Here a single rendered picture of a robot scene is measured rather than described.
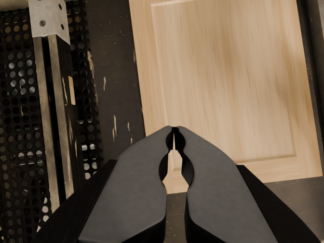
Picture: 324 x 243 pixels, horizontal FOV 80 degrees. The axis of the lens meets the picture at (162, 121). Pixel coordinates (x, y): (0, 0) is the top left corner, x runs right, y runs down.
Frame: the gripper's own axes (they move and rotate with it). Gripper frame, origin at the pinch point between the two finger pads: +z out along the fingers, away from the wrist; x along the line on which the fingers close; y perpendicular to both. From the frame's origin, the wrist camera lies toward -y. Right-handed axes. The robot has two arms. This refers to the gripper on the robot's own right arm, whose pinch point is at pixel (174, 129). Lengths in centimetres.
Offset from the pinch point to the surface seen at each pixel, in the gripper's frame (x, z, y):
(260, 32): 23, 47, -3
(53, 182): -27.5, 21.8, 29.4
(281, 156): 29.1, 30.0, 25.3
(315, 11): 36, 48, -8
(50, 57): -29.8, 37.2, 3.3
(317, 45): 38, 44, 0
